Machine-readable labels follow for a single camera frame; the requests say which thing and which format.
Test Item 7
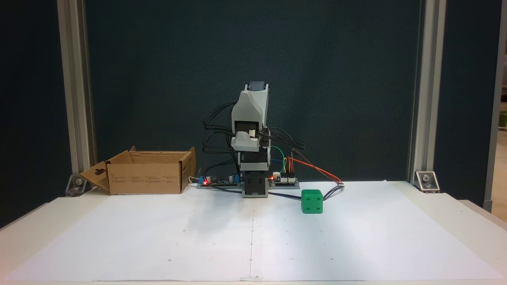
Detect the black servo cable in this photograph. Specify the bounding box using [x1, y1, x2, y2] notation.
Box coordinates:
[203, 102, 238, 156]
[261, 127, 305, 153]

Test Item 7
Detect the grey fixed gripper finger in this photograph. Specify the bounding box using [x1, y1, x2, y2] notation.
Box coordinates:
[231, 141, 260, 152]

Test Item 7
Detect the brown cardboard box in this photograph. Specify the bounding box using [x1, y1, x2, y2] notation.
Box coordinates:
[79, 146, 196, 195]

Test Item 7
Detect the black cable with connector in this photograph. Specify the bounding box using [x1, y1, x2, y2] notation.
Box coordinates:
[322, 183, 346, 201]

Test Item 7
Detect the aluminium frame post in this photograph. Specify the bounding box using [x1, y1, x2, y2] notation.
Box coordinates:
[408, 0, 447, 184]
[57, 0, 97, 186]

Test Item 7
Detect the circuit board with coloured wires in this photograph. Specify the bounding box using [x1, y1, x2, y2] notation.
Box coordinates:
[269, 172, 300, 190]

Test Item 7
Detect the blue circuit board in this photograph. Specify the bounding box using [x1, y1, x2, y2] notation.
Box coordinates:
[197, 174, 243, 189]

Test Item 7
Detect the grey metal upright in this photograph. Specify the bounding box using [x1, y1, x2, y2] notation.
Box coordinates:
[484, 0, 507, 212]

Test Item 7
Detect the green die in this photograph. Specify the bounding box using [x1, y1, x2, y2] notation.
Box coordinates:
[301, 189, 324, 215]

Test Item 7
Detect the green wire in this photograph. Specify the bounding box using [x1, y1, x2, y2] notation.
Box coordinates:
[271, 146, 287, 175]

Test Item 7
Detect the orange wire bundle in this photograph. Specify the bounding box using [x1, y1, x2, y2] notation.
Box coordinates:
[288, 156, 343, 185]

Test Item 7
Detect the metal corner bracket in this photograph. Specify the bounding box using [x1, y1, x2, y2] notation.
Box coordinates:
[415, 171, 440, 194]
[65, 174, 97, 197]

